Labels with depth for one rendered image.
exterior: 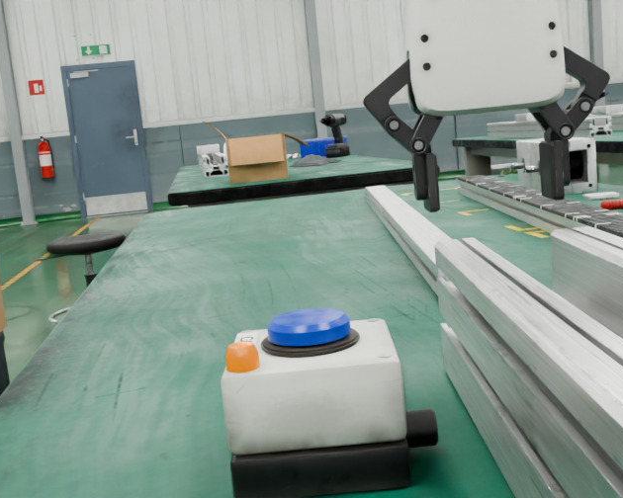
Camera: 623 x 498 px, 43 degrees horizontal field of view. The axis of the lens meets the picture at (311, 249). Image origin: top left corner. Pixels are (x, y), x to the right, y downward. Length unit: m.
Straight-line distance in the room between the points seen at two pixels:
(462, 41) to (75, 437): 0.34
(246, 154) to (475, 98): 2.18
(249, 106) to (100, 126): 2.10
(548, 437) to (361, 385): 0.10
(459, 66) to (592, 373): 0.33
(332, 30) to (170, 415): 11.37
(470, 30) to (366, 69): 11.26
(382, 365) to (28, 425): 0.25
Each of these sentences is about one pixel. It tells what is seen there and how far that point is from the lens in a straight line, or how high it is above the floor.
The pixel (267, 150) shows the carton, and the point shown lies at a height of 0.88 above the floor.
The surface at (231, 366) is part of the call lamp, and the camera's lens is 0.35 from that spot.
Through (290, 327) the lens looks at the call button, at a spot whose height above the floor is 0.85.
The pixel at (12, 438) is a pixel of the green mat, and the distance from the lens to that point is 0.51.
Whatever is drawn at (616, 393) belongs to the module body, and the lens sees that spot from 0.23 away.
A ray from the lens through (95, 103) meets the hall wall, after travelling 11.61.
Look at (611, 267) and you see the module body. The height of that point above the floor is 0.86.
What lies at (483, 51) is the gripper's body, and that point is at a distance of 0.54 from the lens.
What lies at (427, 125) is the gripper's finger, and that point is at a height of 0.94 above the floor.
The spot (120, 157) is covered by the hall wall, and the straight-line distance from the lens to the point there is 11.57.
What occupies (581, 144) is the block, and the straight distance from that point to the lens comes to 1.51.
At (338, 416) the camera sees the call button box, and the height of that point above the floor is 0.82.
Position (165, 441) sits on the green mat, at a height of 0.78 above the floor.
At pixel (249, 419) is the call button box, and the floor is 0.82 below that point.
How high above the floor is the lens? 0.94
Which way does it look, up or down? 9 degrees down
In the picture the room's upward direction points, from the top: 6 degrees counter-clockwise
